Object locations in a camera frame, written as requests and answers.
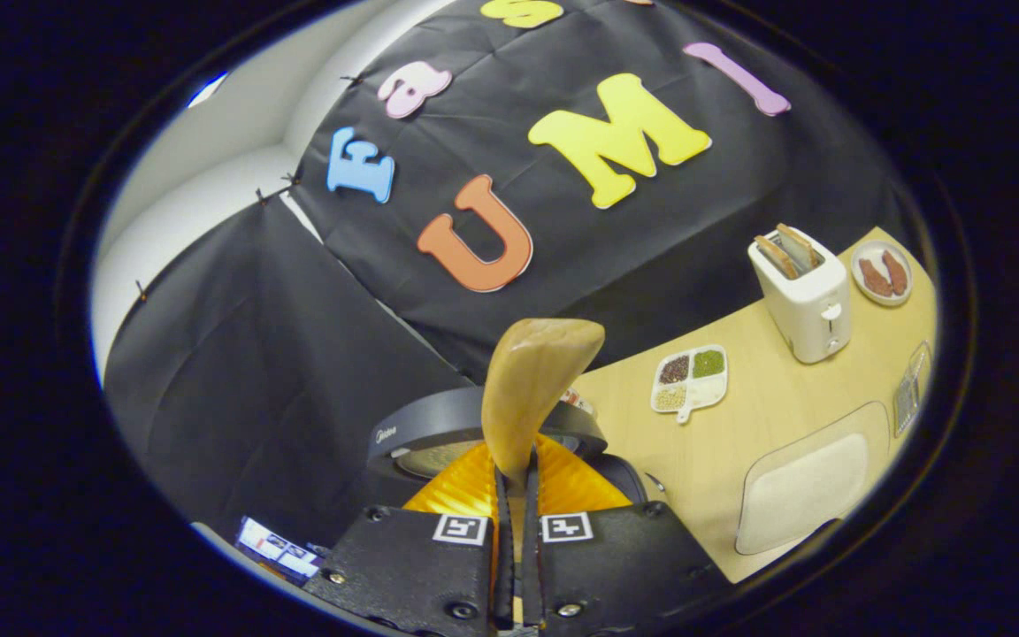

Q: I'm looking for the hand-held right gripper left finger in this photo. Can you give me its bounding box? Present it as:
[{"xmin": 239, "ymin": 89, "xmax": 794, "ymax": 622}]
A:
[{"xmin": 302, "ymin": 435, "xmax": 515, "ymax": 634}]

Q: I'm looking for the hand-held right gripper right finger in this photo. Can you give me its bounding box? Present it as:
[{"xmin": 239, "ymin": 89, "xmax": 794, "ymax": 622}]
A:
[{"xmin": 523, "ymin": 434, "xmax": 732, "ymax": 634}]

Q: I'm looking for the dark grey rice cooker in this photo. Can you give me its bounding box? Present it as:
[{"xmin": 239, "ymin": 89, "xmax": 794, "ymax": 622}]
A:
[{"xmin": 366, "ymin": 387, "xmax": 665, "ymax": 510}]

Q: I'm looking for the wooden spoon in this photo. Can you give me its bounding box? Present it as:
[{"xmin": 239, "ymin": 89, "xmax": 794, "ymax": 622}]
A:
[{"xmin": 481, "ymin": 318, "xmax": 606, "ymax": 496}]

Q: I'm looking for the clear rice container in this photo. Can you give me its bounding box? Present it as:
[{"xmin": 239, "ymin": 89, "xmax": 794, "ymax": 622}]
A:
[{"xmin": 735, "ymin": 402, "xmax": 891, "ymax": 556}]

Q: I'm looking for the clear chopstick holder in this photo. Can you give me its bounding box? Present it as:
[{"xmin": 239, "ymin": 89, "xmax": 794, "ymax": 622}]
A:
[{"xmin": 893, "ymin": 342, "xmax": 933, "ymax": 439}]

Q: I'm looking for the computer monitor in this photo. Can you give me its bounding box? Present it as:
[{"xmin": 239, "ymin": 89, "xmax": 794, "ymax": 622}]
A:
[{"xmin": 235, "ymin": 516, "xmax": 326, "ymax": 586}]

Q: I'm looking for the white divided bean dish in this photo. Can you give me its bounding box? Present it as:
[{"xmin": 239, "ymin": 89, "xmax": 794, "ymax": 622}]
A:
[{"xmin": 650, "ymin": 345, "xmax": 729, "ymax": 425}]

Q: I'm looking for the black backdrop cloth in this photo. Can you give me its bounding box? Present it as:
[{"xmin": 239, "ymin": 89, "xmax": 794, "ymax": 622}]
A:
[{"xmin": 103, "ymin": 0, "xmax": 926, "ymax": 549}]

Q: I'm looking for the white toaster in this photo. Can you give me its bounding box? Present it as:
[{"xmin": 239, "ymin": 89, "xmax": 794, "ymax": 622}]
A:
[{"xmin": 747, "ymin": 226, "xmax": 853, "ymax": 365}]

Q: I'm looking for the toasted bread slice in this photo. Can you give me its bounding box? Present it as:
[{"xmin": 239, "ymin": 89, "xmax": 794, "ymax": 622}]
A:
[
  {"xmin": 775, "ymin": 223, "xmax": 821, "ymax": 272},
  {"xmin": 755, "ymin": 234, "xmax": 801, "ymax": 281}
]

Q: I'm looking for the white round plate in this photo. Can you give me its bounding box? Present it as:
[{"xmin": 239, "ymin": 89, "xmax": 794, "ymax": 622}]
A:
[{"xmin": 851, "ymin": 241, "xmax": 914, "ymax": 308}]

